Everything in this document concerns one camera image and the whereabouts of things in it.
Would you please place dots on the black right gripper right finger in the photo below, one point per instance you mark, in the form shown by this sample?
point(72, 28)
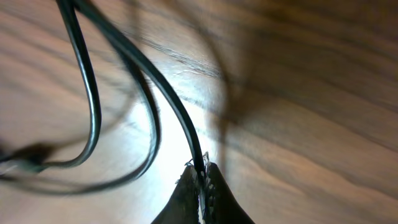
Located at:
point(221, 205)

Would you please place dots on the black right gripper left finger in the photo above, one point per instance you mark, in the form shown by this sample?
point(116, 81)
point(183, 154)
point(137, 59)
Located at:
point(183, 205)

